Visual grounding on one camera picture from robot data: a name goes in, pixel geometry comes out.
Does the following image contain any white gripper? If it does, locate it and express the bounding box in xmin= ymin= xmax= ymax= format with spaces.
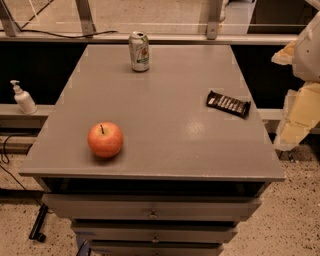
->
xmin=271 ymin=12 xmax=320 ymax=151

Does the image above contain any black rxbar chocolate bar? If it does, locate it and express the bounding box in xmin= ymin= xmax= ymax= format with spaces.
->
xmin=206 ymin=91 xmax=251 ymax=119

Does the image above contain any grey drawer cabinet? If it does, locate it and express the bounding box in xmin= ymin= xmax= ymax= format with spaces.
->
xmin=21 ymin=45 xmax=284 ymax=256

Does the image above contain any green white soda can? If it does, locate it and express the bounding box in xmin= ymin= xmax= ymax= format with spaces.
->
xmin=129 ymin=31 xmax=149 ymax=72

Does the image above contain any brass top drawer knob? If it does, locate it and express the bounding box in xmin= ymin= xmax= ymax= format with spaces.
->
xmin=148 ymin=209 xmax=158 ymax=220

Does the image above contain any brass drawer knob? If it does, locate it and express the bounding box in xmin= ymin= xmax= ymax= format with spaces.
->
xmin=151 ymin=235 xmax=160 ymax=244
xmin=148 ymin=209 xmax=158 ymax=220

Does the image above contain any red apple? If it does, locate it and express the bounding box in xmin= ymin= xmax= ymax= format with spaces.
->
xmin=87 ymin=122 xmax=124 ymax=158

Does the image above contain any brass middle drawer knob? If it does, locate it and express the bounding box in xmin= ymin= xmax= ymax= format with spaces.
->
xmin=151 ymin=235 xmax=160 ymax=244

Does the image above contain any white pump lotion bottle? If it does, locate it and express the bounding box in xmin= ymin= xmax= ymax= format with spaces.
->
xmin=10 ymin=80 xmax=37 ymax=115

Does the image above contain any black clamp on floor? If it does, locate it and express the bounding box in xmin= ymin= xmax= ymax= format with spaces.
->
xmin=29 ymin=204 xmax=48 ymax=243

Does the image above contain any black cable on ledge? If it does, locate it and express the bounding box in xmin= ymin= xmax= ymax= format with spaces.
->
xmin=0 ymin=0 xmax=119 ymax=39

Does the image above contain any black floor cable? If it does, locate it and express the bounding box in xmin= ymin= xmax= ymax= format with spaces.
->
xmin=0 ymin=133 xmax=44 ymax=206

